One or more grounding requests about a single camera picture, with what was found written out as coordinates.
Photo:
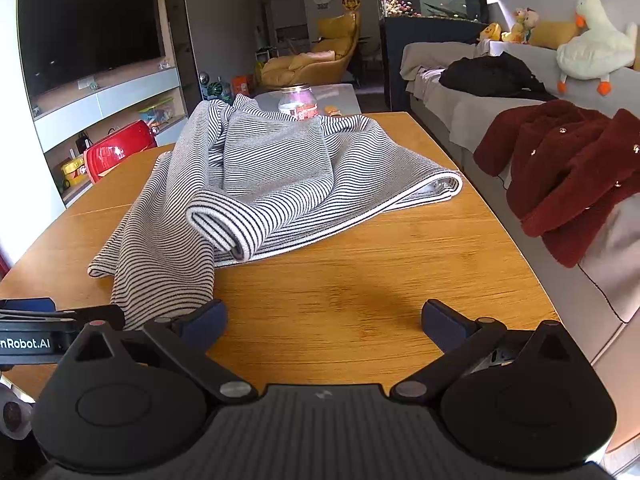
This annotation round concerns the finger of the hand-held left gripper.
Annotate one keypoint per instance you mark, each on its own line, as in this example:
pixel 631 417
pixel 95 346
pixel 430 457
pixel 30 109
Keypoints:
pixel 85 316

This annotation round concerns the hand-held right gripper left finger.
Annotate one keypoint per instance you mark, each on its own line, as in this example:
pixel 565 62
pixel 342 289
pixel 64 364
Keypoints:
pixel 207 317

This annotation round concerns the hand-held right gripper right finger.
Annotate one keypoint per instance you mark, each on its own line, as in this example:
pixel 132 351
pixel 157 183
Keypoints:
pixel 442 322

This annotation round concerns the black white striped shirt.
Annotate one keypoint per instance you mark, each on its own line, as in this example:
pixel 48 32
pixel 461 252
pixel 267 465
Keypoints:
pixel 260 175

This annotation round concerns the yellow toy vehicle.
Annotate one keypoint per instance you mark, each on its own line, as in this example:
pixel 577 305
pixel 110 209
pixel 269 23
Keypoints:
pixel 72 172

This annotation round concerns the grey sofa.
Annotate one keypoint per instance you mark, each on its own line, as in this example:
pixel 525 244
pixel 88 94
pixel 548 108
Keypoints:
pixel 620 250

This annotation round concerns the dark red fuzzy coat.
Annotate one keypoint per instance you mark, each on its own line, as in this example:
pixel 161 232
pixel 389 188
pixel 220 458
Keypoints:
pixel 565 170

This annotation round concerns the clear toy box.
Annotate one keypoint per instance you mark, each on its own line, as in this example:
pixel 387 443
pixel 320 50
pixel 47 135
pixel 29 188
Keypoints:
pixel 157 110

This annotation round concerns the clear water bottle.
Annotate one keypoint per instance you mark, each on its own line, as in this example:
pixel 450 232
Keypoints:
pixel 227 92

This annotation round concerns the green toy ball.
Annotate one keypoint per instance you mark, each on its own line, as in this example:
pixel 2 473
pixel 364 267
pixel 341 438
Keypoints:
pixel 215 89

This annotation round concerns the glass jar with pink label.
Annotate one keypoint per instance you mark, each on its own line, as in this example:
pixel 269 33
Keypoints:
pixel 298 105

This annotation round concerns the white wooden TV cabinet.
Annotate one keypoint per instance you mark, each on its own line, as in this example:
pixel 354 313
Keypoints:
pixel 135 87

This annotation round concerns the orange box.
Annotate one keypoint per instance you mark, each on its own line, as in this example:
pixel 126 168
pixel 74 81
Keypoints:
pixel 241 85

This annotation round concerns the small orange case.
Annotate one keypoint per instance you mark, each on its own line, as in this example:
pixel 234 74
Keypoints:
pixel 332 110

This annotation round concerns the white coffee table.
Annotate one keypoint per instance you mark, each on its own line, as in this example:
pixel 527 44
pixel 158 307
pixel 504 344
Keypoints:
pixel 345 97

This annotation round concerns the black jacket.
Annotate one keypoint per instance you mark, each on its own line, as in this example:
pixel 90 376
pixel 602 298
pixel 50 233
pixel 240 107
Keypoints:
pixel 490 77

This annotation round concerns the dark aquarium cabinet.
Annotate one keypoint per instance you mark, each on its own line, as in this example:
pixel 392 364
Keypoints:
pixel 395 60

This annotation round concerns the beige blanket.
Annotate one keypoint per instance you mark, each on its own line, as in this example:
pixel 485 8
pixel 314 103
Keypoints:
pixel 425 55

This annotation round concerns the black flat television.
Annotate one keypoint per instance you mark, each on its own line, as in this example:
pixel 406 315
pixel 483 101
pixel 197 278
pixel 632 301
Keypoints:
pixel 85 25

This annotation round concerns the yellow cushion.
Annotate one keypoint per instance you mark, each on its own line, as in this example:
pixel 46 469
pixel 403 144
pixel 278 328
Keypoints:
pixel 550 34

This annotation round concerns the yellow armchair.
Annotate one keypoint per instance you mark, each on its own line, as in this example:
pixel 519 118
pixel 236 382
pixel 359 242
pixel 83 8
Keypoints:
pixel 330 35

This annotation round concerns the plush doll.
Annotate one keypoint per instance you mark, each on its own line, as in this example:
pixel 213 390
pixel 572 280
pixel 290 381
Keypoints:
pixel 522 25

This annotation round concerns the white goose plush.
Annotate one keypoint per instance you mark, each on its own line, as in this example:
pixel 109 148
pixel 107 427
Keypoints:
pixel 595 50

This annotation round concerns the orange wall ornament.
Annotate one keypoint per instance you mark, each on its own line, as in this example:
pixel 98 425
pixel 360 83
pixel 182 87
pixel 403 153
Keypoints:
pixel 351 1

